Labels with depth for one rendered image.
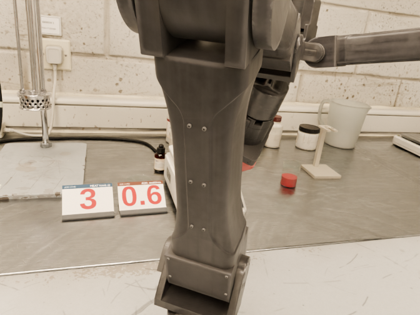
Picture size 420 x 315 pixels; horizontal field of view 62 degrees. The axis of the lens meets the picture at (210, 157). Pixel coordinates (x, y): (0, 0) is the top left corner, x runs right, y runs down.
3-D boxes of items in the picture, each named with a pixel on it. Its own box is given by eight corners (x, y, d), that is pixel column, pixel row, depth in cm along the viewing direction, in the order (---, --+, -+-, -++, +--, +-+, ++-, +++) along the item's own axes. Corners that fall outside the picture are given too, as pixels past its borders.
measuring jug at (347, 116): (303, 137, 127) (312, 96, 122) (322, 133, 135) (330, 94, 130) (350, 154, 115) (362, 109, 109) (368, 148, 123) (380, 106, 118)
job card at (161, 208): (167, 212, 68) (169, 193, 67) (120, 216, 65) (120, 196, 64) (161, 197, 74) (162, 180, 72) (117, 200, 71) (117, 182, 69)
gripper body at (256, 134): (214, 150, 55) (225, 117, 49) (237, 112, 61) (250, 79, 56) (251, 169, 54) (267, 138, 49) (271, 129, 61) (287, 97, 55)
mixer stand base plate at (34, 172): (82, 196, 71) (82, 192, 70) (-33, 200, 65) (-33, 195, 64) (87, 145, 97) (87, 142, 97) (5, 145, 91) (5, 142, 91)
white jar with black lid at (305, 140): (320, 149, 116) (324, 129, 114) (306, 152, 112) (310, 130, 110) (304, 142, 121) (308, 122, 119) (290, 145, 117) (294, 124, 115)
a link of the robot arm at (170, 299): (174, 227, 39) (150, 256, 34) (252, 250, 37) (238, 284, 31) (170, 274, 41) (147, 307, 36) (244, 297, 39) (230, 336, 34)
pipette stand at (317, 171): (340, 178, 94) (352, 132, 89) (314, 179, 92) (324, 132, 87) (325, 167, 101) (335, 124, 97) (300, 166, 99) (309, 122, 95)
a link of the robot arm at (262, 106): (245, 89, 56) (260, 53, 50) (279, 103, 55) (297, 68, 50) (233, 116, 51) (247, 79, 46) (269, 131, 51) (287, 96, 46)
